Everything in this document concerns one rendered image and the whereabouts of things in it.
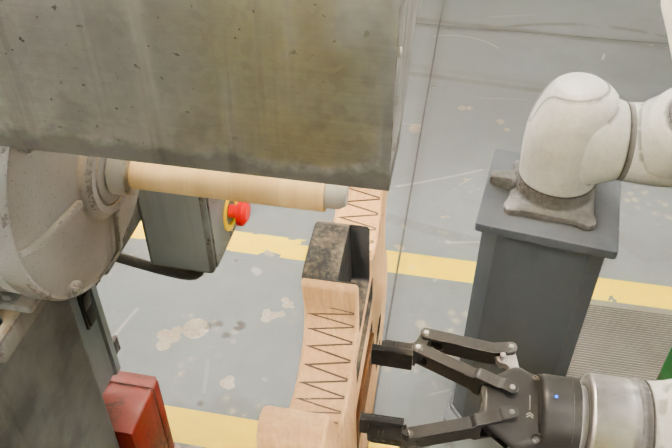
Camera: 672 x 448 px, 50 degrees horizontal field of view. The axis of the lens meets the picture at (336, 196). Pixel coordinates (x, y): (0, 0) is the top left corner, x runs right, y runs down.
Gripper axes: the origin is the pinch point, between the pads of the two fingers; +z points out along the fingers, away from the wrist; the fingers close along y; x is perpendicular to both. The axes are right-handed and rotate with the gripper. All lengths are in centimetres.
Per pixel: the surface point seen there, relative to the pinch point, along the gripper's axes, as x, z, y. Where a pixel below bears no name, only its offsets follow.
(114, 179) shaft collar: 20.1, 23.8, 6.3
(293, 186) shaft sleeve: 20.4, 7.6, 7.5
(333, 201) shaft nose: 19.4, 4.0, 7.2
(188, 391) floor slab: -114, 58, 48
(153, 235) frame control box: -10.1, 33.6, 22.7
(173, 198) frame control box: -3.0, 29.5, 23.9
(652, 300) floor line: -124, -72, 105
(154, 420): -52, 40, 14
